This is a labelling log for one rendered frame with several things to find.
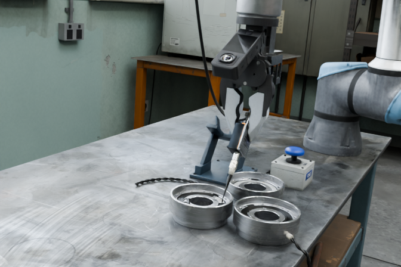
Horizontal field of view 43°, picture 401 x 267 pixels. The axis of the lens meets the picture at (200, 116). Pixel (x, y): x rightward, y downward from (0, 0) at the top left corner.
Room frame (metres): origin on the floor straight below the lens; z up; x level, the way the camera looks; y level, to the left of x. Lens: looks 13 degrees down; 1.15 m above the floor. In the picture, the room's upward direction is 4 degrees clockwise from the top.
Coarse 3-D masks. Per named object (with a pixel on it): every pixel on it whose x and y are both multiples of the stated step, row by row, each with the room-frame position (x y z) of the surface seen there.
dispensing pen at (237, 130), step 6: (246, 114) 0.86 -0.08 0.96; (246, 120) 0.86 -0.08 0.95; (240, 126) 0.84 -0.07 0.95; (234, 132) 0.83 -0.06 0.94; (240, 132) 0.83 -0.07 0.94; (234, 138) 0.83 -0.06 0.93; (234, 144) 0.82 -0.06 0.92; (234, 150) 0.82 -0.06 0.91; (234, 156) 0.82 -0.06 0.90; (240, 156) 0.84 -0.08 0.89; (234, 162) 0.82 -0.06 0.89; (234, 168) 0.81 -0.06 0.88; (228, 180) 0.80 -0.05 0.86; (222, 198) 0.79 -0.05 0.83
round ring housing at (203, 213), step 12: (180, 192) 0.81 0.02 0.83; (204, 192) 0.82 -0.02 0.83; (216, 192) 0.82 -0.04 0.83; (228, 192) 0.80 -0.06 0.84; (180, 204) 0.74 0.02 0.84; (192, 204) 0.76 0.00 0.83; (204, 204) 0.80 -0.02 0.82; (216, 204) 0.77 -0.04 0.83; (228, 204) 0.75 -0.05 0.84; (180, 216) 0.74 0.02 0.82; (192, 216) 0.73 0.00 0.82; (204, 216) 0.73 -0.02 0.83; (216, 216) 0.74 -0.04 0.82; (228, 216) 0.75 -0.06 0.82; (204, 228) 0.74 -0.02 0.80
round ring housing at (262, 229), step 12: (240, 204) 0.77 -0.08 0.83; (264, 204) 0.79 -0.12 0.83; (276, 204) 0.79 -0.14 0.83; (288, 204) 0.78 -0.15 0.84; (240, 216) 0.72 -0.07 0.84; (252, 216) 0.74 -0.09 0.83; (264, 216) 0.76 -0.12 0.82; (276, 216) 0.75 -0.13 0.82; (300, 216) 0.73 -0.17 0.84; (240, 228) 0.71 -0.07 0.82; (252, 228) 0.70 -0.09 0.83; (264, 228) 0.69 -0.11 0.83; (276, 228) 0.69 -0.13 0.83; (288, 228) 0.70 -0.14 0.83; (252, 240) 0.70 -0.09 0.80; (264, 240) 0.70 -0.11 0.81; (276, 240) 0.70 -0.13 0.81; (288, 240) 0.71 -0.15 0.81
